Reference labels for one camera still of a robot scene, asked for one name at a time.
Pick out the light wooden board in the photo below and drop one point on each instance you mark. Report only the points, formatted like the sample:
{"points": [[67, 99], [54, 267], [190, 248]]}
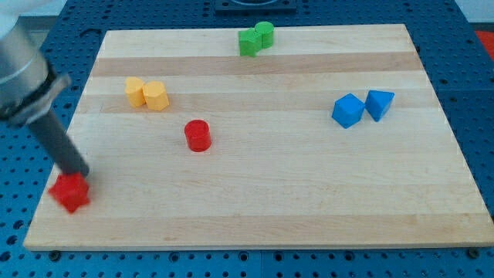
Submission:
{"points": [[281, 173]]}

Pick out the yellow heart block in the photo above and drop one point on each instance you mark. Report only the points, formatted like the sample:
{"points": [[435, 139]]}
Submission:
{"points": [[134, 91]]}

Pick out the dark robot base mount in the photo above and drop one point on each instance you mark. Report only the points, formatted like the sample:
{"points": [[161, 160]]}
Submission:
{"points": [[230, 6]]}

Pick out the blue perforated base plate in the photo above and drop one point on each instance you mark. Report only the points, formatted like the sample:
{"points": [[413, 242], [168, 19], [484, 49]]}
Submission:
{"points": [[458, 67]]}

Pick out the blue triangle block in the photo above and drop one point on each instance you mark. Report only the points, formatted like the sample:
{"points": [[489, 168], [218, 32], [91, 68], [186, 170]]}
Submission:
{"points": [[378, 103]]}

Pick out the green cylinder block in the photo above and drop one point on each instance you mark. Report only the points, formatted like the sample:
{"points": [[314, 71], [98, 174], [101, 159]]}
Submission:
{"points": [[266, 30]]}

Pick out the red cylinder block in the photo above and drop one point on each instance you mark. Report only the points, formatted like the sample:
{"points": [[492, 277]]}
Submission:
{"points": [[197, 135]]}

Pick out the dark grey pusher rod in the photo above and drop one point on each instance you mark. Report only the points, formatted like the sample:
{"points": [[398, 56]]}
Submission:
{"points": [[52, 136]]}

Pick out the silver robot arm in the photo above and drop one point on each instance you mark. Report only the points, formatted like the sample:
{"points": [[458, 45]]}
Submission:
{"points": [[29, 84]]}

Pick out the blue cube block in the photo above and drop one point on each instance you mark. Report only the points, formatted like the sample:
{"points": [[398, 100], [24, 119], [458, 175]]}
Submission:
{"points": [[348, 110]]}

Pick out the green star block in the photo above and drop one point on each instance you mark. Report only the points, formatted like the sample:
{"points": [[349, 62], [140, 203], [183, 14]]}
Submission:
{"points": [[250, 42]]}

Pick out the red star block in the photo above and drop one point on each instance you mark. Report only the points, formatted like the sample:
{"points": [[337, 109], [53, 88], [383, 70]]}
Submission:
{"points": [[70, 191]]}

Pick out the yellow hexagon block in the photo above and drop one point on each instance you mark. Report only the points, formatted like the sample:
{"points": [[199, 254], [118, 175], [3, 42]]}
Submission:
{"points": [[155, 95]]}

